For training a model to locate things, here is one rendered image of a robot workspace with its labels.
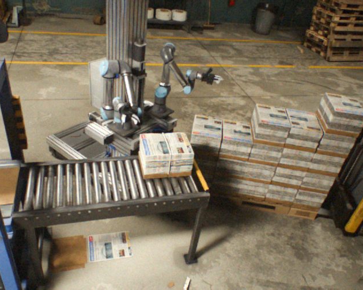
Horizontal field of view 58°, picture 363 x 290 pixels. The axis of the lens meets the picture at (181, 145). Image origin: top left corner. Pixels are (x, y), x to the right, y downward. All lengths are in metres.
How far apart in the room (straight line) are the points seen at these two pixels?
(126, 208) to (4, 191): 0.83
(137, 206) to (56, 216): 0.54
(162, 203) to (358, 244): 2.22
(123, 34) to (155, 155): 1.11
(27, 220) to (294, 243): 2.42
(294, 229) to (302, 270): 0.49
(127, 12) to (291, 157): 1.95
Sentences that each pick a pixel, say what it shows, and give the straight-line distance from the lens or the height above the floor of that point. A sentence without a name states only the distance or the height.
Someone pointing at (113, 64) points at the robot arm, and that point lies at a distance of 2.71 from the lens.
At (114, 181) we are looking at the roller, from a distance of 2.49.
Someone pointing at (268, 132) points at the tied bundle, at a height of 0.97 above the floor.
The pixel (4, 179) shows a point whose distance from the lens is 2.63.
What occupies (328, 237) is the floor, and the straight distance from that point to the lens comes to 3.76.
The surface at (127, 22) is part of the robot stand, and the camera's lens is 2.87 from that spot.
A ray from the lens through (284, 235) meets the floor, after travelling 3.54.
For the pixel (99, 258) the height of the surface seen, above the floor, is 0.01.
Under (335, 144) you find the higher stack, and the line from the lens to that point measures 3.25.
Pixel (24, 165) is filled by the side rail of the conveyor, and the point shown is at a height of 0.80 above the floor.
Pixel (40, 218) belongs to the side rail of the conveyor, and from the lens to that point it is 2.35.
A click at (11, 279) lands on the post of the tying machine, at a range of 2.51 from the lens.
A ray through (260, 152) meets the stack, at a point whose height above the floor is 0.74.
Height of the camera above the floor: 2.47
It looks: 35 degrees down
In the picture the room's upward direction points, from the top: 9 degrees clockwise
